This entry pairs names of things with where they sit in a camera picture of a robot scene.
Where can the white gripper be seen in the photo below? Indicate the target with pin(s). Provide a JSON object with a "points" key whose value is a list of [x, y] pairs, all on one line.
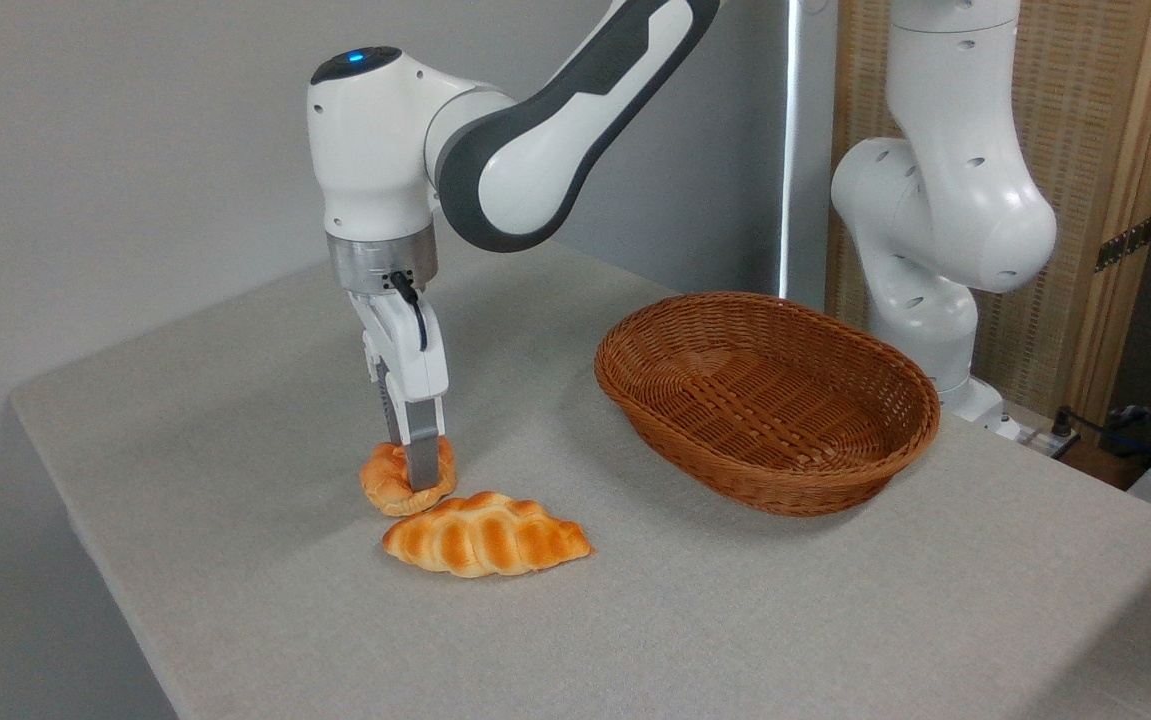
{"points": [[415, 365]]}

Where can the round orange bread roll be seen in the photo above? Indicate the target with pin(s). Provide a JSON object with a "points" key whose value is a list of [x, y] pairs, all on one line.
{"points": [[385, 480]]}

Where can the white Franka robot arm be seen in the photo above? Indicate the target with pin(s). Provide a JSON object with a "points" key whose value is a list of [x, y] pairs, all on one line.
{"points": [[535, 150]]}

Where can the long braided bread loaf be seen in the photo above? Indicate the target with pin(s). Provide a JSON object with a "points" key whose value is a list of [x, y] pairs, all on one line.
{"points": [[485, 538]]}

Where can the brown wicker basket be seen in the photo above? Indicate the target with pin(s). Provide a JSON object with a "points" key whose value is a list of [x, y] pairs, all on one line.
{"points": [[765, 400]]}

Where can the grey tablecloth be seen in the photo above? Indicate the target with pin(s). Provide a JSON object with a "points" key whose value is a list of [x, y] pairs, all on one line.
{"points": [[635, 620]]}

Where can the white power strip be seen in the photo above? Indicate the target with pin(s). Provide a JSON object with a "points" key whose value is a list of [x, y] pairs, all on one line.
{"points": [[1050, 438]]}

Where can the metal screen hinge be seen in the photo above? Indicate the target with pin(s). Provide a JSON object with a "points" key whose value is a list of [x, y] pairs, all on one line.
{"points": [[1125, 243]]}

